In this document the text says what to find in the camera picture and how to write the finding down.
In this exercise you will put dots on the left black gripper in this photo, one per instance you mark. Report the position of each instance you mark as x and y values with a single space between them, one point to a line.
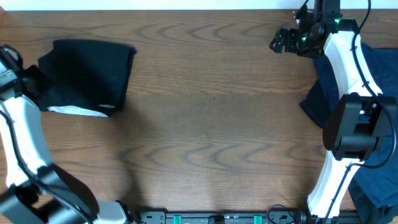
28 83

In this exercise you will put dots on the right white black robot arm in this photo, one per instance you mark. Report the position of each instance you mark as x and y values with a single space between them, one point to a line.
362 118

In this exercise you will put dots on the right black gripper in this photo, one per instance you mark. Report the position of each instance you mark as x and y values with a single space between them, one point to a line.
288 40

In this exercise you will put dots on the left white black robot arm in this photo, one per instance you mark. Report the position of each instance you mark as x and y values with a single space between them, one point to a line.
38 190

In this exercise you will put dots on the black shorts garment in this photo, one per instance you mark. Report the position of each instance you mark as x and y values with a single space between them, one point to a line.
86 77

